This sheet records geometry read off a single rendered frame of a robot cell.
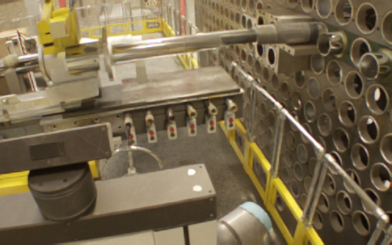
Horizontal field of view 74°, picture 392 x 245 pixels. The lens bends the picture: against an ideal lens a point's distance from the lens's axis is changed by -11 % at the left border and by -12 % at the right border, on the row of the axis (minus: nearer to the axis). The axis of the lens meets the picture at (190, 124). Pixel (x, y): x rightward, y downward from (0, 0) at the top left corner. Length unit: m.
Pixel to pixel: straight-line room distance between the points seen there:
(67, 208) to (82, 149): 0.07
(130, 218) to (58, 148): 0.11
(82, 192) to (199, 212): 0.13
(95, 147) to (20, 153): 0.08
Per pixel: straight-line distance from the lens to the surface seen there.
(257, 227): 0.88
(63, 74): 2.40
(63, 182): 0.31
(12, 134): 2.78
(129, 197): 0.34
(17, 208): 0.39
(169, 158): 3.30
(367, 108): 2.63
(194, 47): 2.10
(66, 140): 0.31
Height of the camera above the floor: 2.02
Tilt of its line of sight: 31 degrees down
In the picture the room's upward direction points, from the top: 4 degrees counter-clockwise
